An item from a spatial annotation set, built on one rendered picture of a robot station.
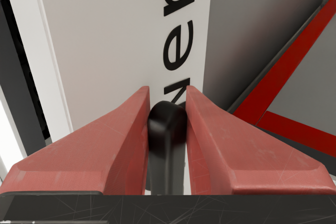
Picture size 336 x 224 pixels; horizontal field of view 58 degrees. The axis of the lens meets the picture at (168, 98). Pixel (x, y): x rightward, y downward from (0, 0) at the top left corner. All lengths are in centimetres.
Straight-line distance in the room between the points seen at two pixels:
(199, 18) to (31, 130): 11
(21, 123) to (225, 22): 23
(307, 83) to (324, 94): 3
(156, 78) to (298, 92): 28
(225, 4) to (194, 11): 15
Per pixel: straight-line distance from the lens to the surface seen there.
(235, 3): 35
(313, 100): 41
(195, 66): 19
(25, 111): 17
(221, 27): 33
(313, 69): 48
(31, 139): 18
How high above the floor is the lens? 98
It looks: 42 degrees down
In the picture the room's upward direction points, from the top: 130 degrees counter-clockwise
